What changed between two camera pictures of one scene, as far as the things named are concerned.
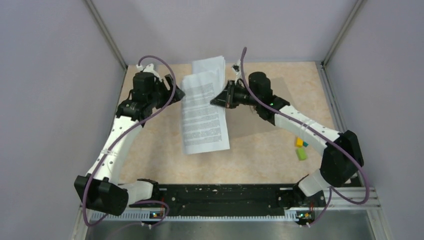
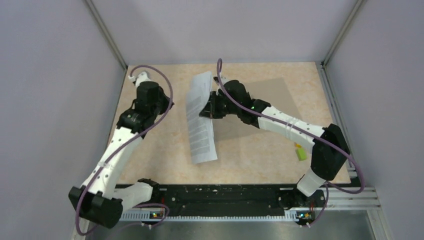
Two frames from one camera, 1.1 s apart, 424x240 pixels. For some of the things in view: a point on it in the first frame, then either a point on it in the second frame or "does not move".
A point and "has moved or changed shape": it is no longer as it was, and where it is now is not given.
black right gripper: [224, 99] to [211, 110]
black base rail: [194, 197] does not move
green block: [301, 154] does not move
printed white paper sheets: [204, 123] has moved or changed shape
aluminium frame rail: [339, 202] does not move
